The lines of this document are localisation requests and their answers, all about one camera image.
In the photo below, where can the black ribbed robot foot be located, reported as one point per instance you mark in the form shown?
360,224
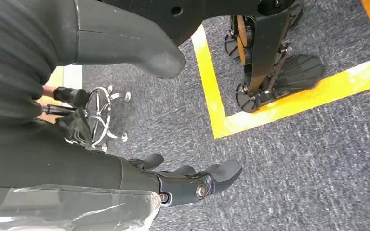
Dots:
233,47
296,71

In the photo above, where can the yellow floor tape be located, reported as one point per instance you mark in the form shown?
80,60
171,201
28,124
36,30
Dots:
210,95

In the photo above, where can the black office chair chrome base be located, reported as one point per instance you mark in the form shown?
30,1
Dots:
57,110

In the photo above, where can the black robot leg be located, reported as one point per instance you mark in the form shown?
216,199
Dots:
264,47

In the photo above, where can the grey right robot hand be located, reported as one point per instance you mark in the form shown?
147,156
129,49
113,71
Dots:
60,159

